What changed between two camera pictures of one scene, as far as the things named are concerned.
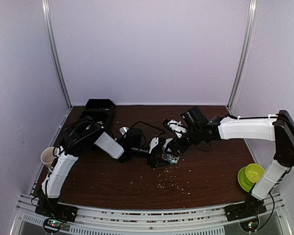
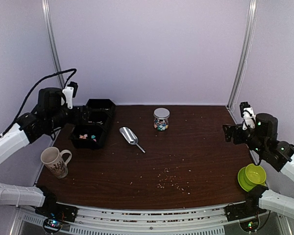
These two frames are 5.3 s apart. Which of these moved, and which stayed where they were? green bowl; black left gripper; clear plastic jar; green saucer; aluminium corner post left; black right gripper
Moved: black right gripper; black left gripper; clear plastic jar
Stayed: aluminium corner post left; green bowl; green saucer
